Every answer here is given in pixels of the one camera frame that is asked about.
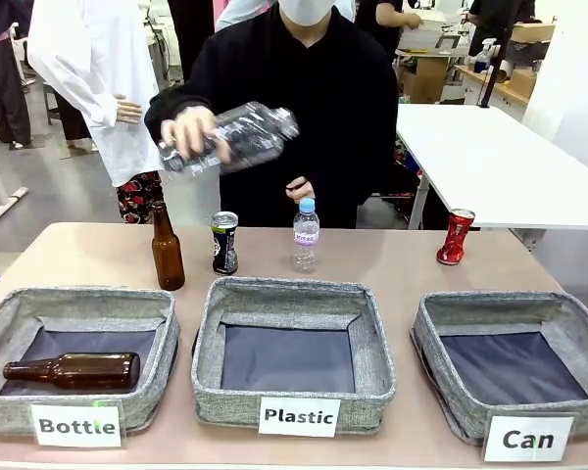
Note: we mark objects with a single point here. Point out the black drink can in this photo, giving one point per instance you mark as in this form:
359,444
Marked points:
225,245

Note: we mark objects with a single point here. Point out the white face mask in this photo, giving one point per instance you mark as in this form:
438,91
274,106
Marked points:
304,12

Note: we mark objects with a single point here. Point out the white folding table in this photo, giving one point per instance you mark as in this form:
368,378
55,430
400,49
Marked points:
480,156

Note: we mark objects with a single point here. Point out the person's right hand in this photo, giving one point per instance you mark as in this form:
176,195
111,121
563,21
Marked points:
193,128

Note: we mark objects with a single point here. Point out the grey basket labelled Can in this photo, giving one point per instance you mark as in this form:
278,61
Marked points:
451,352

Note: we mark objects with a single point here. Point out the small blue-capped plastic bottle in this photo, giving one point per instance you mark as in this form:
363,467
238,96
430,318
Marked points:
306,245

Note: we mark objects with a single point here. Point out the wooden workbench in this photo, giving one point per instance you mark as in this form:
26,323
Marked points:
500,85

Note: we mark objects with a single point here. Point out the person in black sweater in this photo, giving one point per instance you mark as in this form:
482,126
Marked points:
333,88

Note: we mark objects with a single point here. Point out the cardboard box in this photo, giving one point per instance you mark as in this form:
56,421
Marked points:
534,32

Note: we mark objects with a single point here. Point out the floral cloth under table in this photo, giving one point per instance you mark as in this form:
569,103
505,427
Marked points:
406,161

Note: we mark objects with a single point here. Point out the background person in black shirt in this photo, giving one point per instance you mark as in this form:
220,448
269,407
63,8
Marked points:
500,24

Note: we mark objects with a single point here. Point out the black sleeved right forearm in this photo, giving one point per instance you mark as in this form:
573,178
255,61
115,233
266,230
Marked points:
176,103

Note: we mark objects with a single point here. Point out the person in white coat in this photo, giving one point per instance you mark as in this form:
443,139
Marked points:
93,54

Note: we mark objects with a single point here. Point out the large clear plastic bottle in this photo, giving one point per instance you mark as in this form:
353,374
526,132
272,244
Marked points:
259,132

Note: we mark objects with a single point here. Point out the brown glass bottle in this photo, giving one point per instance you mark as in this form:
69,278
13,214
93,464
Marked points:
168,254
88,371

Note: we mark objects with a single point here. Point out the white Plastic label card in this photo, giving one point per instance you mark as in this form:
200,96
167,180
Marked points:
299,417

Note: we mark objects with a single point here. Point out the red floral skirt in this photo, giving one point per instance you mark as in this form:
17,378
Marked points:
139,196

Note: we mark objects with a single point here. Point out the background person in dark trousers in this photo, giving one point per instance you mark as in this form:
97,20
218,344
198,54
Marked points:
7,83

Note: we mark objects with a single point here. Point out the wooden mannequin hand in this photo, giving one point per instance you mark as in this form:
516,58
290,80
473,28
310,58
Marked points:
129,110

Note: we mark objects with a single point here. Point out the grey basket labelled Bottle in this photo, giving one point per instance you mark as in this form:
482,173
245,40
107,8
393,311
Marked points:
10,406

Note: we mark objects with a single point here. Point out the person's left hand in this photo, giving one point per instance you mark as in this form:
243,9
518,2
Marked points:
303,188

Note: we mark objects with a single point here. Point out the white Bottle label card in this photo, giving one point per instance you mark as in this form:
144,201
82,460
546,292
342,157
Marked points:
76,426

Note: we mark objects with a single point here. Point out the white Can label card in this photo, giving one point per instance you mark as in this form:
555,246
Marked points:
528,438

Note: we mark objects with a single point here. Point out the spray bottle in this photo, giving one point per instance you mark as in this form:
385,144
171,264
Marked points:
484,59

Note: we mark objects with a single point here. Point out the black pole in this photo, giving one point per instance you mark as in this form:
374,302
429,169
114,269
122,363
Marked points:
495,59

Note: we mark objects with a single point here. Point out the red crushed can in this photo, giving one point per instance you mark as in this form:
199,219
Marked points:
456,240

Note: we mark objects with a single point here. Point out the translucent plastic bag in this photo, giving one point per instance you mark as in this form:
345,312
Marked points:
191,198

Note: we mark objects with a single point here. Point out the grey basket labelled Plastic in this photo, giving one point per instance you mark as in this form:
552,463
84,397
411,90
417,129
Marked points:
294,294

